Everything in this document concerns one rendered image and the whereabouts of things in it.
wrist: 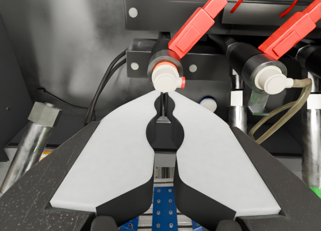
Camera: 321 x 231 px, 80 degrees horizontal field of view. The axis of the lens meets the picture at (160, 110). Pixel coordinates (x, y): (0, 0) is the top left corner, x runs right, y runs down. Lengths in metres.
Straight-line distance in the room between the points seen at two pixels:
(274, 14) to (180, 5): 0.10
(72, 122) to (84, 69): 0.13
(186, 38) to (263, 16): 0.12
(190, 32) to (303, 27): 0.09
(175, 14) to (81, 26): 0.23
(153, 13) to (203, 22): 0.10
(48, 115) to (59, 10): 0.30
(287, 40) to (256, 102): 0.05
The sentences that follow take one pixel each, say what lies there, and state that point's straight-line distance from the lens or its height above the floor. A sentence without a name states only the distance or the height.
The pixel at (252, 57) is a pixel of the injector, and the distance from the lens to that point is 0.18.
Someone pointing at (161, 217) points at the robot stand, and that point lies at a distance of 0.77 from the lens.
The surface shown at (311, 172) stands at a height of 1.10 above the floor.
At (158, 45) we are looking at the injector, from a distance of 0.19.
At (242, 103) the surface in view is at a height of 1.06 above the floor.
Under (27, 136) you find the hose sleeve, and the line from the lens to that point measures 0.18.
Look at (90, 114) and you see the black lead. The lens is 0.27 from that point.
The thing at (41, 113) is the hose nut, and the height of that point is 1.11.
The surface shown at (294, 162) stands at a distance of 0.49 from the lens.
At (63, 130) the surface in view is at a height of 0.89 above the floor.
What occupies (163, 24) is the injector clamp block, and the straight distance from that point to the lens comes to 0.25.
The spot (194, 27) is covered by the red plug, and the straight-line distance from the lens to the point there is 0.17.
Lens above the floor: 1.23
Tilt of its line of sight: 58 degrees down
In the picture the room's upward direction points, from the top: 179 degrees counter-clockwise
